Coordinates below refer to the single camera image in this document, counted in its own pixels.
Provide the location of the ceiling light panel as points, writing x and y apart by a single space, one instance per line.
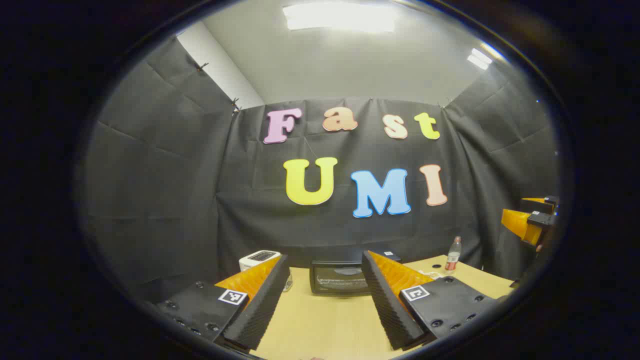
479 58
340 16

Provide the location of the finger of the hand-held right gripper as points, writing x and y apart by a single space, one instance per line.
520 224
536 204

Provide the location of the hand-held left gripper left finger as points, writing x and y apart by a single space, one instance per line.
260 305

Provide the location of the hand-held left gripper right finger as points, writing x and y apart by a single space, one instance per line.
387 305

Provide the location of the black electric oven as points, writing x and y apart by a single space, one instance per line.
337 277

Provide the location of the clear bottle with red label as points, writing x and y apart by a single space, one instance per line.
453 257

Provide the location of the black backdrop cloth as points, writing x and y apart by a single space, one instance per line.
165 200

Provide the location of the white toaster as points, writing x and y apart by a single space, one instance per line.
256 259

